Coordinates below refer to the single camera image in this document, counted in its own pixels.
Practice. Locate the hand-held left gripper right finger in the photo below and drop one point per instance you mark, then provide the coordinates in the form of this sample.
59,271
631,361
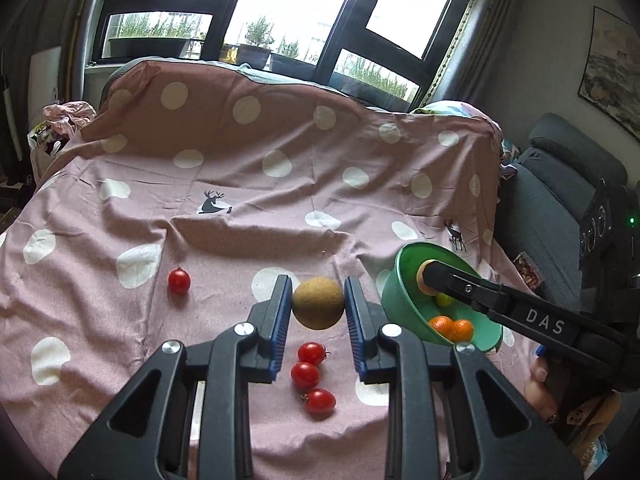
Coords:
356,330

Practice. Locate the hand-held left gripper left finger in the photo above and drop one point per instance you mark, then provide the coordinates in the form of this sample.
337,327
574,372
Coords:
281,330

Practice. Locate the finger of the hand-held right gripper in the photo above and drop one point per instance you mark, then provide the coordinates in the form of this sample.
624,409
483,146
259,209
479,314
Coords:
500,302

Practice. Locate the brown kiwi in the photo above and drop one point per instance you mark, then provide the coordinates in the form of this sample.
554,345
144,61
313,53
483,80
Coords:
318,304

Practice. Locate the orange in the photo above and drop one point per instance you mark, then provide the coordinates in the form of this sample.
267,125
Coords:
464,330
441,325

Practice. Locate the green bowl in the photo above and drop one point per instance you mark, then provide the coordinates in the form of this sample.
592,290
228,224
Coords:
400,300

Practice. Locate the yellow-green cherry tomato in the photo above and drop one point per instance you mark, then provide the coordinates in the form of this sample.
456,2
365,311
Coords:
444,301

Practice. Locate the person's right hand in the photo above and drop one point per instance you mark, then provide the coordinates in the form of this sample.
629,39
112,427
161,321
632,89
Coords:
537,385

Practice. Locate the red cherry tomato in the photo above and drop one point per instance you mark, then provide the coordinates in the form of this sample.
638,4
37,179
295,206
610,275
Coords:
320,401
179,281
305,374
312,353

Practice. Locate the snack packet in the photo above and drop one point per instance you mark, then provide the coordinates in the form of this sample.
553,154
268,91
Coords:
527,270

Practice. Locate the grey sofa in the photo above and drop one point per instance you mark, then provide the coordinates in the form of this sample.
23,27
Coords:
550,210

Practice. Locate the pink polka dot sheet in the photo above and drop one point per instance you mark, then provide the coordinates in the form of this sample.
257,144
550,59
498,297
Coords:
250,225

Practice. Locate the colourful patterned cloth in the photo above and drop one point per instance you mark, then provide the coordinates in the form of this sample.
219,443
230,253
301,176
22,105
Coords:
509,157

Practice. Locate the light blue cloth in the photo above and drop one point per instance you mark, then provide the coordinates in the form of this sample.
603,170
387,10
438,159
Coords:
445,108

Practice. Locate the black rectangular planter with grass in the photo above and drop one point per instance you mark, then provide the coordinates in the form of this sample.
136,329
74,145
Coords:
370,82
147,46
295,64

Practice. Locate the grey curtain with patterned trim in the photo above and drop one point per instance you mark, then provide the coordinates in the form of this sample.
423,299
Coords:
485,35

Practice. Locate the black round pot with plant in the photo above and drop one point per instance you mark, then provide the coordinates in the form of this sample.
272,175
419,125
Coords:
256,55

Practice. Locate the small yellow container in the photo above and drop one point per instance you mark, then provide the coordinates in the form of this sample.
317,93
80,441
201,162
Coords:
228,53

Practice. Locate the black and white printed bag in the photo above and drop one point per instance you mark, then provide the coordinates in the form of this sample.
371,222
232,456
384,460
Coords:
47,142

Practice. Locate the crumpled pink clothing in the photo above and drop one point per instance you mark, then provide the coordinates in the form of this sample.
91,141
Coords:
70,116

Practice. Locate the black framed window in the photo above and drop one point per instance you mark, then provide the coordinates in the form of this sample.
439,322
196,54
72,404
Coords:
300,0

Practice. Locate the white tall appliance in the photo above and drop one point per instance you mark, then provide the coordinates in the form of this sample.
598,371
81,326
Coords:
46,77

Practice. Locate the framed wall painting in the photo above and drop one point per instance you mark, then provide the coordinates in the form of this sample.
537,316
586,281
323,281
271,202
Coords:
615,75

